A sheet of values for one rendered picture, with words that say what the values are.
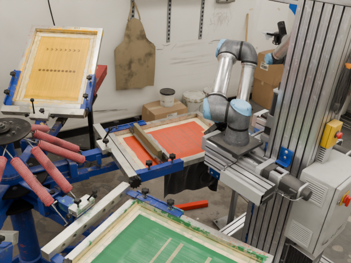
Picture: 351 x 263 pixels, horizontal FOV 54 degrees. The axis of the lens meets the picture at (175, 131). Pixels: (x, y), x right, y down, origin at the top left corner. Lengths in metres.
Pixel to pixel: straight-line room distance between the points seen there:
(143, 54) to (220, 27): 1.18
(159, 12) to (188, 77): 1.01
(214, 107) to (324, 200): 0.72
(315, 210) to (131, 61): 2.98
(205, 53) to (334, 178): 3.29
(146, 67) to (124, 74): 0.32
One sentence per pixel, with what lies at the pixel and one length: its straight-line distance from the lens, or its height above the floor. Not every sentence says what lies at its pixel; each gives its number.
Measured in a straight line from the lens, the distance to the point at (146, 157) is 2.28.
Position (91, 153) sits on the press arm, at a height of 1.04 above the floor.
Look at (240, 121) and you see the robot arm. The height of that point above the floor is 1.40.
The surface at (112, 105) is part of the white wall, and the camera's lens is 4.45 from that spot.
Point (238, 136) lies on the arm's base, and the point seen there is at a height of 1.31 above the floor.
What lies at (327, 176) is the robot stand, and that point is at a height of 1.23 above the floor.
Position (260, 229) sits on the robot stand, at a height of 0.64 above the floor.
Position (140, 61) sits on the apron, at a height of 0.89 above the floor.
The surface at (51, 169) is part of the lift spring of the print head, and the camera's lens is 1.93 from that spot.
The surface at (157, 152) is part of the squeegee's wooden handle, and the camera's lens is 2.16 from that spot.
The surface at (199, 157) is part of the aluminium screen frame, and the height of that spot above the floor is 1.00.
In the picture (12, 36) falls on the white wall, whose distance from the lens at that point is 3.93.
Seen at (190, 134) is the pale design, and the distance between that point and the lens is 2.54.
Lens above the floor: 2.24
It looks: 30 degrees down
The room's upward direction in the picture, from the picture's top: 3 degrees clockwise
